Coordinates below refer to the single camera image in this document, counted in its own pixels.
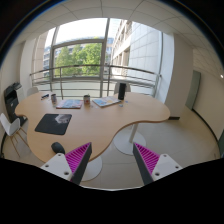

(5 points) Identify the wooden curved table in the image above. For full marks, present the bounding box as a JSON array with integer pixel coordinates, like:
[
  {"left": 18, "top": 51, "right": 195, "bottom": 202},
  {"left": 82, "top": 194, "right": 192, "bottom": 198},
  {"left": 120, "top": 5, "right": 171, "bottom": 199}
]
[{"left": 14, "top": 91, "right": 171, "bottom": 183}]

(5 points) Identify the black mouse pad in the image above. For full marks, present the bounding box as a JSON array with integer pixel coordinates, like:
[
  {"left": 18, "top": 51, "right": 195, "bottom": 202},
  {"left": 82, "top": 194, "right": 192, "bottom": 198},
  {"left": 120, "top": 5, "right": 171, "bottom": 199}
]
[{"left": 35, "top": 114, "right": 72, "bottom": 135}]

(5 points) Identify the white chair far left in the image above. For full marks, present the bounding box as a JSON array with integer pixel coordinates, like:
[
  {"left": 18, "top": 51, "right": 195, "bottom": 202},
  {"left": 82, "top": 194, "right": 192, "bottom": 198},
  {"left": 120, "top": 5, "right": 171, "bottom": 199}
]
[{"left": 27, "top": 87, "right": 39, "bottom": 97}]

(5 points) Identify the grey mug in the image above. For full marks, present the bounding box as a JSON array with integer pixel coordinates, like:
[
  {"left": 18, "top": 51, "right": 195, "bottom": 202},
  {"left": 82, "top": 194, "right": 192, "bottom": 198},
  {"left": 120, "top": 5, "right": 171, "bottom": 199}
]
[{"left": 51, "top": 94, "right": 57, "bottom": 103}]

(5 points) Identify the open magazine right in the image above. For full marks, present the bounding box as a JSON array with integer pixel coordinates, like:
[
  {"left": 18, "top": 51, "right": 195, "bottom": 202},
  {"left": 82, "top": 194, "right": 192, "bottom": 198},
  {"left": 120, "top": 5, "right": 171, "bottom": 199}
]
[{"left": 93, "top": 96, "right": 120, "bottom": 107}]

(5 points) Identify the white chair behind table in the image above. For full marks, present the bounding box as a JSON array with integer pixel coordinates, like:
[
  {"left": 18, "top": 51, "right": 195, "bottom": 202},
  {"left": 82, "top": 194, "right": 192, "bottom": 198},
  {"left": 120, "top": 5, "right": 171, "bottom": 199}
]
[{"left": 114, "top": 82, "right": 131, "bottom": 94}]

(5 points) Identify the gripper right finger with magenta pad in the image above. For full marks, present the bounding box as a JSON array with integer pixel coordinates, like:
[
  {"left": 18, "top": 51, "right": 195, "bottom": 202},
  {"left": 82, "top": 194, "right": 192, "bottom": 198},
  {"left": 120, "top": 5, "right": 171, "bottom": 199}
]
[{"left": 133, "top": 143, "right": 182, "bottom": 185}]

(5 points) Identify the colourful magazine left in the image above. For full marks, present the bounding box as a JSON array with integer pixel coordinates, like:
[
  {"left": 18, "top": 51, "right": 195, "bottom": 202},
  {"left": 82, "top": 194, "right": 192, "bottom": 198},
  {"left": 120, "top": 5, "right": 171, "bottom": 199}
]
[{"left": 56, "top": 99, "right": 83, "bottom": 109}]

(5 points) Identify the black printer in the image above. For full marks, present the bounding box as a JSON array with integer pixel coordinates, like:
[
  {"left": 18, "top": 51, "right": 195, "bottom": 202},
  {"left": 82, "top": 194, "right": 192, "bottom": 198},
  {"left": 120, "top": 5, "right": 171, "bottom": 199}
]
[{"left": 4, "top": 82, "right": 25, "bottom": 122}]

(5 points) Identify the black speaker box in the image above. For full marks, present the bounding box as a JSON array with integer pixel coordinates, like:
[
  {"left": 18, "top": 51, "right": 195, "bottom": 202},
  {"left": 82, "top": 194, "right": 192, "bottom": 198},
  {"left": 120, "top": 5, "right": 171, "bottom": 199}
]
[{"left": 118, "top": 83, "right": 126, "bottom": 100}]

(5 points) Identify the black computer mouse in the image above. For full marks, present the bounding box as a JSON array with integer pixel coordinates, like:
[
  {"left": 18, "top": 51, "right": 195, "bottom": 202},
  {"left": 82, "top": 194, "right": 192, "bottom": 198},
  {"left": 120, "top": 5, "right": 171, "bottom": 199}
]
[{"left": 51, "top": 142, "right": 65, "bottom": 154}]

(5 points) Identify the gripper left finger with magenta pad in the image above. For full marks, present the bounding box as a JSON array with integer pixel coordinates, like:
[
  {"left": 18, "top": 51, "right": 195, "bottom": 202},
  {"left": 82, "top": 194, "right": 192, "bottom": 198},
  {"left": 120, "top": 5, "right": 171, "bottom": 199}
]
[{"left": 41, "top": 143, "right": 92, "bottom": 185}]

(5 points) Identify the metal balcony railing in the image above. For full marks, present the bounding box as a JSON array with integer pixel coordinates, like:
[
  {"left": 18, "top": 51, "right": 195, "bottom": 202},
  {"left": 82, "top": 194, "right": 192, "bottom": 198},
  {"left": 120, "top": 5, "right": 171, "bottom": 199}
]
[{"left": 30, "top": 64, "right": 161, "bottom": 99}]

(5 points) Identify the grey door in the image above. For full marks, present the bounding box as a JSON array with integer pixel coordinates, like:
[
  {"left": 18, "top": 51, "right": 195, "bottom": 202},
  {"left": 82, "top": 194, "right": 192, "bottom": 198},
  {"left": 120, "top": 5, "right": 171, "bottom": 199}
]
[{"left": 186, "top": 71, "right": 201, "bottom": 110}]

